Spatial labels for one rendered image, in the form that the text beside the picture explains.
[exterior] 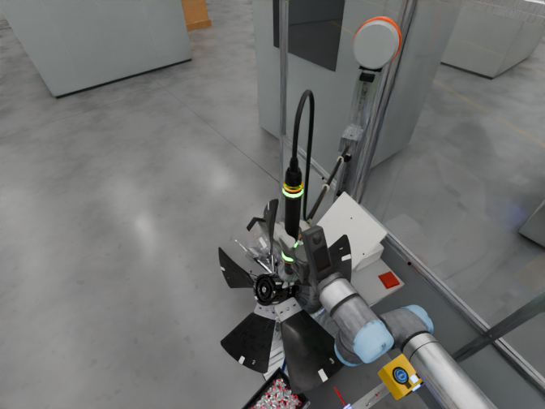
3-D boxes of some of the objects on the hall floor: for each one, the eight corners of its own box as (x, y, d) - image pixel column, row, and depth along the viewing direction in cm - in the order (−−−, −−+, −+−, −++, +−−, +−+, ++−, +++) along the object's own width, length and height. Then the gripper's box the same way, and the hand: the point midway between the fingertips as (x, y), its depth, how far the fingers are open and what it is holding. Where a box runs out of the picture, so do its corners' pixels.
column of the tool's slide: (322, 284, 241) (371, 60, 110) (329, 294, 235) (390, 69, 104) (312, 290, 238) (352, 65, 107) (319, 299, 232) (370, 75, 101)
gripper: (308, 309, 65) (264, 243, 78) (348, 286, 69) (300, 226, 82) (311, 292, 59) (263, 222, 72) (355, 268, 62) (302, 205, 75)
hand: (285, 221), depth 74 cm, fingers closed on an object, 4 cm apart
